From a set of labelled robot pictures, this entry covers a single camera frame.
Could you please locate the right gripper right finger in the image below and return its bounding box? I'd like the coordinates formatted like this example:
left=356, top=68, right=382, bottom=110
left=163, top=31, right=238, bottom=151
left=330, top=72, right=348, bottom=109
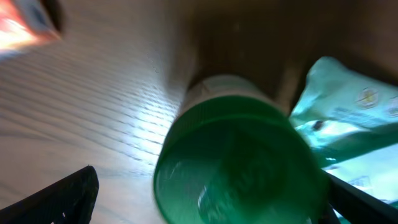
left=320, top=174, right=397, bottom=224

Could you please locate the green white package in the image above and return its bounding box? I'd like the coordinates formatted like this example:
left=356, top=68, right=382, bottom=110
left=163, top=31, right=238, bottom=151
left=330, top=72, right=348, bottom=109
left=317, top=128, right=397, bottom=223

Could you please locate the pale green wipes packet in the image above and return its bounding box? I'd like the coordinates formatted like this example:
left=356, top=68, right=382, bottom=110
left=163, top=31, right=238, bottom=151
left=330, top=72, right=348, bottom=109
left=290, top=57, right=397, bottom=161

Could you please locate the green lid jar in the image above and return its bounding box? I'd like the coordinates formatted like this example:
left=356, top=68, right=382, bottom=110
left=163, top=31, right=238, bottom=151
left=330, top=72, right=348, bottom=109
left=153, top=75, right=327, bottom=224

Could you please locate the orange small box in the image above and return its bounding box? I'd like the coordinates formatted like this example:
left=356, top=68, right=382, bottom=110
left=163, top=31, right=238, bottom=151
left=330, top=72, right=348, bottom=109
left=1, top=0, right=63, bottom=54

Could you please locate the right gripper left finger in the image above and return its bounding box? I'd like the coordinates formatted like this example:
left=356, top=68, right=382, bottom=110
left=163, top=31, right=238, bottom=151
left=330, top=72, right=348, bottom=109
left=1, top=166, right=99, bottom=224

